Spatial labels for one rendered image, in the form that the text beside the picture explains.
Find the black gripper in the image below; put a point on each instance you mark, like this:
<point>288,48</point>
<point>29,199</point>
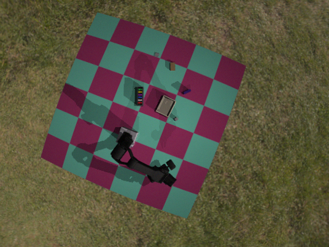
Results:
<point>170,164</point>

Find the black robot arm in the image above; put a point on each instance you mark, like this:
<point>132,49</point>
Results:
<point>157,174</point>

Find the beige rectangular tray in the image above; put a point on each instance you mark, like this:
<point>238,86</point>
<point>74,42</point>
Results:
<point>166,105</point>

